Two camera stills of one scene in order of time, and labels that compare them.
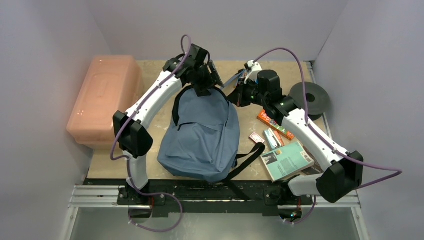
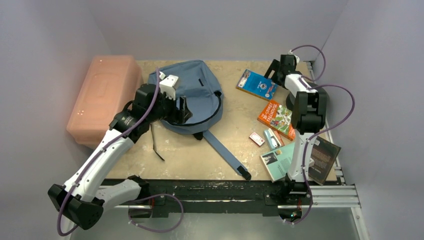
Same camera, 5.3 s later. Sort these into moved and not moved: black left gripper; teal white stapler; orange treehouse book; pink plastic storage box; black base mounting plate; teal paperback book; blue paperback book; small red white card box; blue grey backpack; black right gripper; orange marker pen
Moved: blue grey backpack; black right gripper; black left gripper; blue paperback book
Not moved: small red white card box; teal white stapler; orange marker pen; teal paperback book; pink plastic storage box; orange treehouse book; black base mounting plate
